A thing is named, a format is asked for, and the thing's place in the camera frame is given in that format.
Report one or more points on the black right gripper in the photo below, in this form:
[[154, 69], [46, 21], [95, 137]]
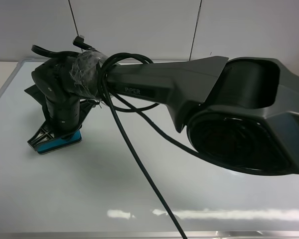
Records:
[[64, 113]]

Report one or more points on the blue whiteboard eraser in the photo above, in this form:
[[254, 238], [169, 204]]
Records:
[[59, 143]]

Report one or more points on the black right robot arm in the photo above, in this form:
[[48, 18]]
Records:
[[240, 114]]

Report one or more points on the white framed whiteboard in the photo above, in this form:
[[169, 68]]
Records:
[[95, 189]]

